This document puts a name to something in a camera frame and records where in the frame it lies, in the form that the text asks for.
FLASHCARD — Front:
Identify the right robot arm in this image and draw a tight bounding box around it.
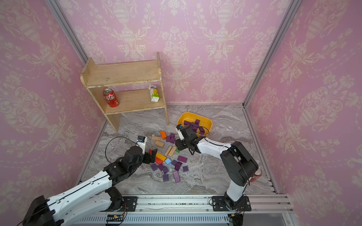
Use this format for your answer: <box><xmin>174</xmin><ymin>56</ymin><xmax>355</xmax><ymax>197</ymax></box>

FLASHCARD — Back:
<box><xmin>175</xmin><ymin>124</ymin><xmax>259</xmax><ymax>211</ymax></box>

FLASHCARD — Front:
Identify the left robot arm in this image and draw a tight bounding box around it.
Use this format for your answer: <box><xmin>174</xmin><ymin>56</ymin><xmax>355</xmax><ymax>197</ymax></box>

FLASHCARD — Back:
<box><xmin>19</xmin><ymin>146</ymin><xmax>158</xmax><ymax>226</ymax></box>

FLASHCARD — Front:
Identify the yellow plastic storage bin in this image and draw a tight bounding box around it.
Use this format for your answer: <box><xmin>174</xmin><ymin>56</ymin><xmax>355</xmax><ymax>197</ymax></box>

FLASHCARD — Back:
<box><xmin>176</xmin><ymin>112</ymin><xmax>213</xmax><ymax>136</ymax></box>

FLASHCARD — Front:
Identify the natural wood flat brick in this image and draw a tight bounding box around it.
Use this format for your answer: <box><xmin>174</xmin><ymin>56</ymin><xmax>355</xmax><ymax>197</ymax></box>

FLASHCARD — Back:
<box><xmin>155</xmin><ymin>140</ymin><xmax>165</xmax><ymax>148</ymax></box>

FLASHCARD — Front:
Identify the yellow wooden brick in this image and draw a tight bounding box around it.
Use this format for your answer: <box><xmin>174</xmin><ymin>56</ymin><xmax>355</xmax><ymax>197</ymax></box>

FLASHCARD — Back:
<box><xmin>156</xmin><ymin>153</ymin><xmax>167</xmax><ymax>161</ymax></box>

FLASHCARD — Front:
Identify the red flat wooden brick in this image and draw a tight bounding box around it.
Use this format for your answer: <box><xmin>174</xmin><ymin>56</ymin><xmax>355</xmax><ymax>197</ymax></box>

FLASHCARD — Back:
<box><xmin>155</xmin><ymin>157</ymin><xmax>164</xmax><ymax>165</ymax></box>

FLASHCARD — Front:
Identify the natural wood long brick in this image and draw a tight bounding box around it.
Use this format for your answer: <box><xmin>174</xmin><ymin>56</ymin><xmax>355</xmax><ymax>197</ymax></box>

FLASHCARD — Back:
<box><xmin>165</xmin><ymin>146</ymin><xmax>172</xmax><ymax>156</ymax></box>
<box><xmin>168</xmin><ymin>146</ymin><xmax>177</xmax><ymax>157</ymax></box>

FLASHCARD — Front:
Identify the light blue wooden brick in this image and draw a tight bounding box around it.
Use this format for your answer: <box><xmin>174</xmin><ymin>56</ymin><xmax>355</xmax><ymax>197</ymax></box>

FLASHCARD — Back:
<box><xmin>165</xmin><ymin>158</ymin><xmax>172</xmax><ymax>165</ymax></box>

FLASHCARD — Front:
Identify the orange wooden brick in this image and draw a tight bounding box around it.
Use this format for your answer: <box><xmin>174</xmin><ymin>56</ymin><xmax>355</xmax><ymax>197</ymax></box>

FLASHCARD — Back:
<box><xmin>160</xmin><ymin>131</ymin><xmax>167</xmax><ymax>140</ymax></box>

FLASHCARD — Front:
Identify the purple long front brick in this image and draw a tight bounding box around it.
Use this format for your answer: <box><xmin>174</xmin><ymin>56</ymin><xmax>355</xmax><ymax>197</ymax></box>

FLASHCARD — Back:
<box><xmin>173</xmin><ymin>171</ymin><xmax>181</xmax><ymax>183</ymax></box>

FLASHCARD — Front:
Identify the white green juice carton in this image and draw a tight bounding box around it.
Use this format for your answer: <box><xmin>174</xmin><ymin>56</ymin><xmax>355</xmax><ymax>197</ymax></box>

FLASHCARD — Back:
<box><xmin>149</xmin><ymin>85</ymin><xmax>160</xmax><ymax>102</ymax></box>

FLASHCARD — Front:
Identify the red cola can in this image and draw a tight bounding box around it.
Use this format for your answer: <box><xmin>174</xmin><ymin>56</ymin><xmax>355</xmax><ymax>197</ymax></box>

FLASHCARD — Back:
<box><xmin>103</xmin><ymin>88</ymin><xmax>119</xmax><ymax>107</ymax></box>

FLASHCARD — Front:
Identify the wooden two-tier shelf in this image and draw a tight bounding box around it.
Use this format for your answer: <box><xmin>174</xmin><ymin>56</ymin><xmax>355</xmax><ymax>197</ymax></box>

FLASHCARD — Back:
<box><xmin>80</xmin><ymin>52</ymin><xmax>169</xmax><ymax>132</ymax></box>

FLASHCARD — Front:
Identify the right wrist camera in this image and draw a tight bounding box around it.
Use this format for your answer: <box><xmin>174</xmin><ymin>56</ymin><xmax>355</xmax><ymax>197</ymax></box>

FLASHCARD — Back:
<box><xmin>176</xmin><ymin>124</ymin><xmax>184</xmax><ymax>140</ymax></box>

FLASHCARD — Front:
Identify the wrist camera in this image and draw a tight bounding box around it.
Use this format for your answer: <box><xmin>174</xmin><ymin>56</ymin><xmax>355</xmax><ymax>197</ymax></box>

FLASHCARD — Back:
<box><xmin>176</xmin><ymin>124</ymin><xmax>184</xmax><ymax>140</ymax></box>
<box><xmin>137</xmin><ymin>136</ymin><xmax>148</xmax><ymax>154</ymax></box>

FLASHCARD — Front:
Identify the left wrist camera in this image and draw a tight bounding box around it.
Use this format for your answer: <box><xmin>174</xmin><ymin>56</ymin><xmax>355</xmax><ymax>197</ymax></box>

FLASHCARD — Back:
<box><xmin>137</xmin><ymin>136</ymin><xmax>148</xmax><ymax>154</ymax></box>

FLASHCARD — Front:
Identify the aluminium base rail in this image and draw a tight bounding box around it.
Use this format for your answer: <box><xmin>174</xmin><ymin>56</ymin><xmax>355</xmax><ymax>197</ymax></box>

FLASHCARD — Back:
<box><xmin>50</xmin><ymin>193</ymin><xmax>298</xmax><ymax>226</ymax></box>

